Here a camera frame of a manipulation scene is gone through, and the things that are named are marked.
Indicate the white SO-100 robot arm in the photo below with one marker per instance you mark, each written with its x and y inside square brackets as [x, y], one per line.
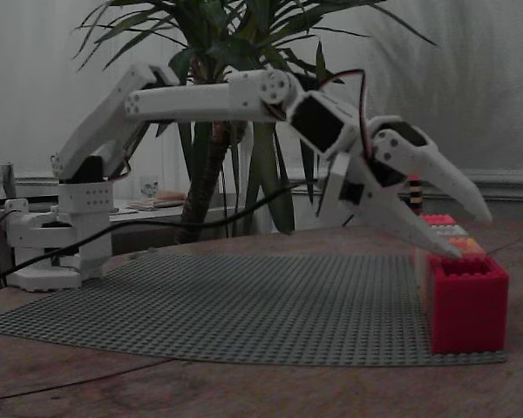
[192, 102]

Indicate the large palm house plant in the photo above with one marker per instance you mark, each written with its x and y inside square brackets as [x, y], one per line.
[218, 39]

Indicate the large pink brick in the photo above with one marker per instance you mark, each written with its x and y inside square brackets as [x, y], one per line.
[438, 219]

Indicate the red brick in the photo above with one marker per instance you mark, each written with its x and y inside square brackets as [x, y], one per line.
[468, 309]

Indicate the white sheer curtain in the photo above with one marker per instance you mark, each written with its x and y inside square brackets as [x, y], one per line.
[462, 87]

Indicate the stack of papers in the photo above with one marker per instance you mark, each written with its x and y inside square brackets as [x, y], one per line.
[157, 204]

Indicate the grey studded baseplate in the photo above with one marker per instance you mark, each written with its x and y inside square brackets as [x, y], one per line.
[244, 305]

